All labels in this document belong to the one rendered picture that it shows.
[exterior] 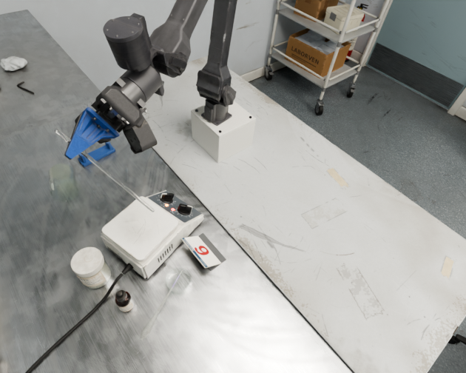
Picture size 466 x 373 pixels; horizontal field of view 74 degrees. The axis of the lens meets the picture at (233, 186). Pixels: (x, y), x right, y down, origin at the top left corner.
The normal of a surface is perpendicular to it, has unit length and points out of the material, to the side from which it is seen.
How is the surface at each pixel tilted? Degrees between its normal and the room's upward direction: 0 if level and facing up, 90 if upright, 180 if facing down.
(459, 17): 90
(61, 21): 90
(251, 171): 0
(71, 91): 0
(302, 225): 0
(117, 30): 12
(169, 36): 28
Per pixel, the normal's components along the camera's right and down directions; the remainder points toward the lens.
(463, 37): -0.77, 0.46
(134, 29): -0.04, -0.48
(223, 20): -0.47, 0.50
